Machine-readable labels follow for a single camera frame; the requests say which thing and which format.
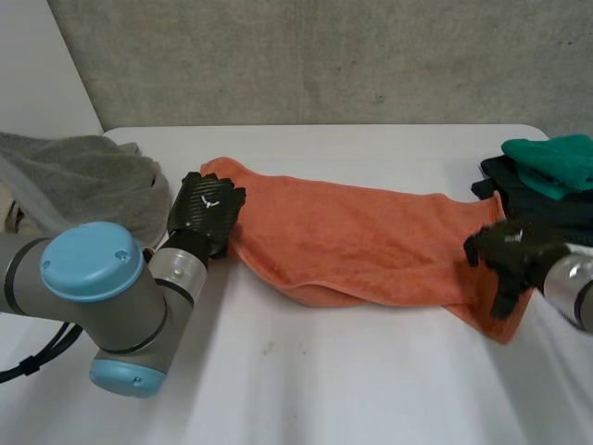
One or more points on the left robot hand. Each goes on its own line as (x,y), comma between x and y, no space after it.
(204,208)

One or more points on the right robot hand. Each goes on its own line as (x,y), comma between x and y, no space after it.
(519,250)

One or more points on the coral towel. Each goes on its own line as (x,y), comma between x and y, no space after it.
(361,241)

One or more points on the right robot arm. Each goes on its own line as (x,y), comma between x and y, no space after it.
(571,287)

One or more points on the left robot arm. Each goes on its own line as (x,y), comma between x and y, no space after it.
(97,296)

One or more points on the dark blue cloth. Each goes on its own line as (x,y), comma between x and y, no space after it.
(533,199)

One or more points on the teal towel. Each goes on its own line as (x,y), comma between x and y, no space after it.
(551,162)

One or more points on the grey towel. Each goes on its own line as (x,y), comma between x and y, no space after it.
(83,181)

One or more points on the beige shorts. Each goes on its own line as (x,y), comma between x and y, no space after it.
(10,211)

